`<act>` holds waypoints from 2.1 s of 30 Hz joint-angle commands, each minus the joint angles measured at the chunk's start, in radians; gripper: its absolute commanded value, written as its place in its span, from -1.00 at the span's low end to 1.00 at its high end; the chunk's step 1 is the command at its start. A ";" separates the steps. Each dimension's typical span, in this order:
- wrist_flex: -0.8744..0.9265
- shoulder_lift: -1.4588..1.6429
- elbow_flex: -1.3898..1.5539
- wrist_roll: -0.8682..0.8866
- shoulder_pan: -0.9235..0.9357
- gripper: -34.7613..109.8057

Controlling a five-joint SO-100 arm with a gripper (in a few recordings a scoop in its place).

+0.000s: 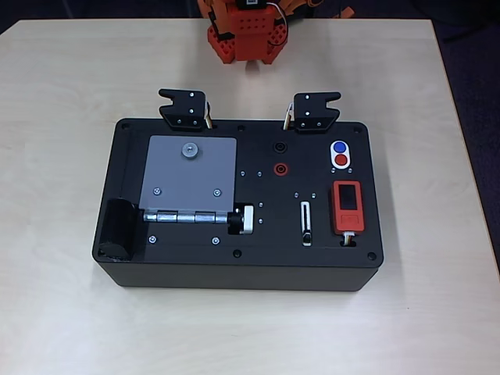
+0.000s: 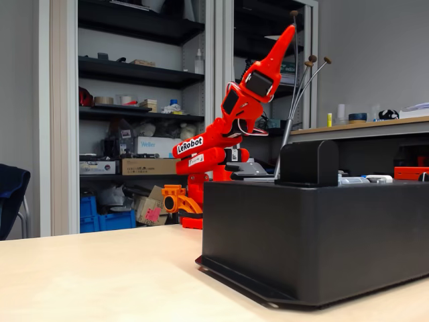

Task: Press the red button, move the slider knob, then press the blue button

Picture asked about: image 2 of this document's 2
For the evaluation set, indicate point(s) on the white plastic cup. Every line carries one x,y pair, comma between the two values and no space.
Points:
341,114

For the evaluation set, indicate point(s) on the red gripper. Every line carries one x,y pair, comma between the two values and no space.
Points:
261,81

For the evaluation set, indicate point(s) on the red display module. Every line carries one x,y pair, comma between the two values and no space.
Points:
407,172

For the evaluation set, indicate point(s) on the black task board box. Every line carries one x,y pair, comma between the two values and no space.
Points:
301,234

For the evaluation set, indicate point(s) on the blue tape roll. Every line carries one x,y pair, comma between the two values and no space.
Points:
357,118

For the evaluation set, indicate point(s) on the silver metal hinge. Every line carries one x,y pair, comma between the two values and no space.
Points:
352,180

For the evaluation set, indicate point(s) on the long brown cardboard box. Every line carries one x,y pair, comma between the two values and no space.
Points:
147,166

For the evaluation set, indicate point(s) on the small flat cardboard box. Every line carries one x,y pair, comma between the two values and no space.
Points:
142,63

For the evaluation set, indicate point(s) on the stack of books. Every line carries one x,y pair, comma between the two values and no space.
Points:
289,75

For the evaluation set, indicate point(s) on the metal stand cork balls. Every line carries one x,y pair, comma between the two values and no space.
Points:
289,131

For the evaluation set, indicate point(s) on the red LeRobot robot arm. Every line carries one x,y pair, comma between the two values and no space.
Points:
214,157

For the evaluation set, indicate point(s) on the orange table clamp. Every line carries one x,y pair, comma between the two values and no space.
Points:
177,201

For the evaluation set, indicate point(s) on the black rounded block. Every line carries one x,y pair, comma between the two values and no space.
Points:
308,164

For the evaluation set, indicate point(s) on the yellow glue stick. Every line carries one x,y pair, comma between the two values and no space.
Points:
329,120

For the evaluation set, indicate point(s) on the wooden top desk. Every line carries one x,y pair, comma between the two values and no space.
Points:
409,126

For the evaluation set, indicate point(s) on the cardboard box pink sticker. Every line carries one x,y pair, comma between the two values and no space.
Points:
151,211

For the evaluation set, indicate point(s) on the clear plastic bottle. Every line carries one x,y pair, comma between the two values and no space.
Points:
199,63

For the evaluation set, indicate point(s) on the tall blue plastic crate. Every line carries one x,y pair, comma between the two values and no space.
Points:
88,214

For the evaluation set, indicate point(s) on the black white plush toy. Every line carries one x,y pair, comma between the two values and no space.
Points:
388,114

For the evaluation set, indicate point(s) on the low blue plastic crate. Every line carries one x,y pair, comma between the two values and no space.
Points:
117,221

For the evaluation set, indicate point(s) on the dark blue chair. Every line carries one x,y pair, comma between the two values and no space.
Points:
11,198

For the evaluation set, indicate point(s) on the white latch block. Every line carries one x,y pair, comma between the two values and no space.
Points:
378,178

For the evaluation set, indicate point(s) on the white crumpled cloth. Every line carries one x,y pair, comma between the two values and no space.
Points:
172,109

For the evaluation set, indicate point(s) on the white labelled flat box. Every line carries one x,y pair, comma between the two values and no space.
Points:
97,167

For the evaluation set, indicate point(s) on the small wooden boxes stack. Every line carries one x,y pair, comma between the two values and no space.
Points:
149,104

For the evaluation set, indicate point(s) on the metal chair frame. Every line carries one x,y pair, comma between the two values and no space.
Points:
26,218

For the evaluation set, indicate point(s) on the clear plastic container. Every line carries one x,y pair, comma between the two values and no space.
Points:
126,100

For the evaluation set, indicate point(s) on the grey door plate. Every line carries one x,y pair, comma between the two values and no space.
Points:
259,179

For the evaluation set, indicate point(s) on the brown tape roll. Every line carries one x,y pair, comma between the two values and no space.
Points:
104,100

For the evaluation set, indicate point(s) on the grey metal shelving cabinet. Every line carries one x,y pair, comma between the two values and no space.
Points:
209,33

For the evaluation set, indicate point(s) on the dark red object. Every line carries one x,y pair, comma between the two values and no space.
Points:
85,97

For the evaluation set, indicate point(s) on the white Weller box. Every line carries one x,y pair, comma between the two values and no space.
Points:
154,147

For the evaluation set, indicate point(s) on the white paper stack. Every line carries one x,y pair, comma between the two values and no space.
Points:
417,109

